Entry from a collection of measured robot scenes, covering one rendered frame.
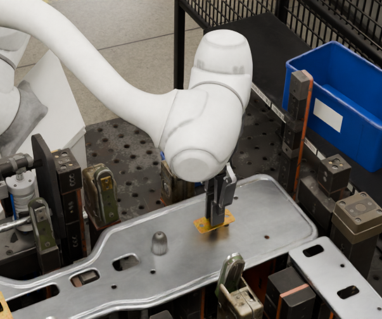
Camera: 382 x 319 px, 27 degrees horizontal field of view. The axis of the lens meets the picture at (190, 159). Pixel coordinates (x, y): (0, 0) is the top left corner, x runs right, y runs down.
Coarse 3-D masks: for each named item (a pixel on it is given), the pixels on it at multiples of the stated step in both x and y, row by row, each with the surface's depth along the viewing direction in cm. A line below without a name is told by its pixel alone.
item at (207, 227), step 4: (228, 212) 167; (204, 216) 166; (232, 216) 166; (196, 220) 165; (200, 220) 165; (204, 220) 165; (208, 220) 165; (224, 220) 165; (228, 220) 165; (232, 220) 165; (196, 224) 164; (200, 224) 165; (204, 224) 164; (208, 224) 164; (220, 224) 165; (224, 224) 165; (200, 228) 164; (204, 228) 164; (208, 228) 164; (212, 228) 164; (200, 232) 163; (204, 232) 163
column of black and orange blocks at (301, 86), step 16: (304, 80) 174; (304, 96) 177; (288, 112) 183; (304, 112) 180; (288, 128) 185; (304, 128) 184; (288, 144) 188; (288, 160) 190; (288, 176) 192; (288, 192) 197
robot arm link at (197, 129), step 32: (0, 0) 137; (32, 0) 138; (32, 32) 139; (64, 32) 135; (64, 64) 136; (96, 64) 132; (96, 96) 132; (128, 96) 128; (160, 96) 129; (192, 96) 128; (224, 96) 130; (160, 128) 126; (192, 128) 123; (224, 128) 125; (192, 160) 122; (224, 160) 125
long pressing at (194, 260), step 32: (256, 192) 175; (128, 224) 167; (160, 224) 168; (192, 224) 168; (256, 224) 168; (288, 224) 169; (96, 256) 160; (160, 256) 161; (192, 256) 161; (224, 256) 161; (256, 256) 162; (0, 288) 154; (32, 288) 154; (64, 288) 154; (96, 288) 155; (128, 288) 155; (160, 288) 155; (192, 288) 156
